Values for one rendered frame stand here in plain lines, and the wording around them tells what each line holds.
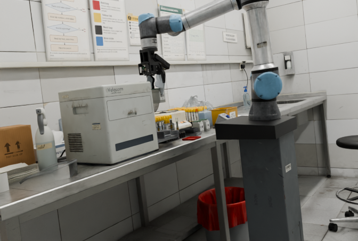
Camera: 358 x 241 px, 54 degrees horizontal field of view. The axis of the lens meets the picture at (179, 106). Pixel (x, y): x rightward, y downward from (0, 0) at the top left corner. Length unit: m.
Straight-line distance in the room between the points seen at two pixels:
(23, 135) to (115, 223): 1.00
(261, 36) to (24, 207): 1.09
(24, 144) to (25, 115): 0.38
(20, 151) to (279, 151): 1.08
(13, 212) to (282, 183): 1.10
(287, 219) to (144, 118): 0.79
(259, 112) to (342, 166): 2.58
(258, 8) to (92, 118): 0.81
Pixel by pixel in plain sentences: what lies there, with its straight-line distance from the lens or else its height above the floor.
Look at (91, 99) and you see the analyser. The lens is 1.36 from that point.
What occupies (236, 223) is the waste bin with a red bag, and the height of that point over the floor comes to 0.32.
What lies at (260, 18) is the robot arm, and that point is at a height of 1.38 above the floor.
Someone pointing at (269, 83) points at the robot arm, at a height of 1.11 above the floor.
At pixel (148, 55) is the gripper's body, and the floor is 1.29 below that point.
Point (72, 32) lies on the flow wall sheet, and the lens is 2.08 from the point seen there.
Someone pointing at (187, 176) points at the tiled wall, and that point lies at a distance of 2.83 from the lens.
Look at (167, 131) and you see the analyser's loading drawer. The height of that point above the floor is 0.94.
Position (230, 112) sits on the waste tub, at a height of 0.95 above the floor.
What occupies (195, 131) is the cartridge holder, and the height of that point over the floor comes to 0.90.
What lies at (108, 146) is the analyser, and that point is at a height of 0.95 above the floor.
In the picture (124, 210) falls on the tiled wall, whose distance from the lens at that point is 2.33.
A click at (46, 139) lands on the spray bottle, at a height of 1.00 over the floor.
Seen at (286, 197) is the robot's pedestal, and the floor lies 0.59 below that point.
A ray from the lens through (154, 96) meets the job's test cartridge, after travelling 1.60.
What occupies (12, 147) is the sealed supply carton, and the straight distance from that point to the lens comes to 1.49.
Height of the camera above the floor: 1.13
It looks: 3 degrees down
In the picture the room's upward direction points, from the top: 7 degrees counter-clockwise
